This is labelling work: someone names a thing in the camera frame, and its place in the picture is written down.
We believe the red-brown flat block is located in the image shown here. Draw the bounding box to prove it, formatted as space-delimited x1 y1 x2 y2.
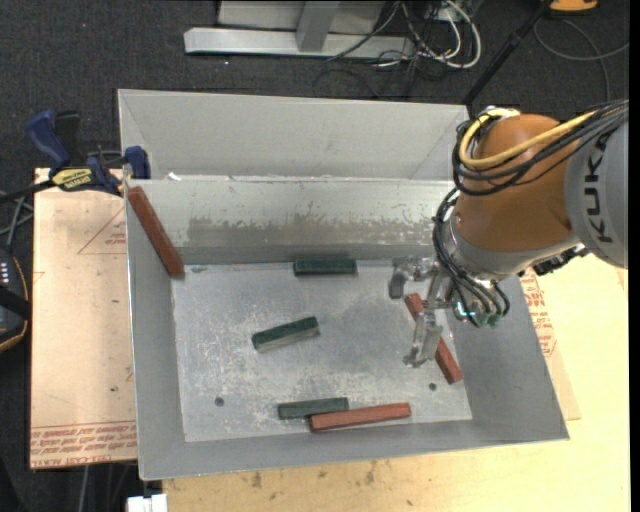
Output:
308 402 413 434
403 292 465 385
127 185 186 277

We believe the dark green flat block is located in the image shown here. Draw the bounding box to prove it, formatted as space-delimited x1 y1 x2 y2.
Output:
292 257 359 277
277 397 350 421
251 315 321 354

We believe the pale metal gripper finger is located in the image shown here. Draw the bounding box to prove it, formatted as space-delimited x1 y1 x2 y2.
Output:
402 309 431 369
421 322 445 365

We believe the grey metal bin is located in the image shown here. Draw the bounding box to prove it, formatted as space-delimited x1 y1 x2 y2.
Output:
117 88 570 482

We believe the brown cardboard board, red print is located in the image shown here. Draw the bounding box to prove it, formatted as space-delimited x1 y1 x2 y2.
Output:
28 167 583 471

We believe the black cylinder on white bracket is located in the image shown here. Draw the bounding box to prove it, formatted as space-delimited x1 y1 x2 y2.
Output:
519 244 590 278

